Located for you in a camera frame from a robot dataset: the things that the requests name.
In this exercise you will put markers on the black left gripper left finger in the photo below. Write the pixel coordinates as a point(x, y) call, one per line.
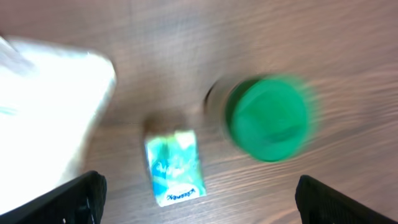
point(80, 200)

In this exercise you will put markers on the teal tissue pack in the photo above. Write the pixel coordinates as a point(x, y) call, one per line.
point(174, 167)

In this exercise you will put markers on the green lid jar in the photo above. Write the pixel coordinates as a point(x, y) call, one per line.
point(268, 116)

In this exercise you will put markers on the beige food pouch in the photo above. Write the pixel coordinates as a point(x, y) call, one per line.
point(52, 96)

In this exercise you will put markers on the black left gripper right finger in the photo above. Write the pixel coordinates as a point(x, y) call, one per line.
point(318, 203)

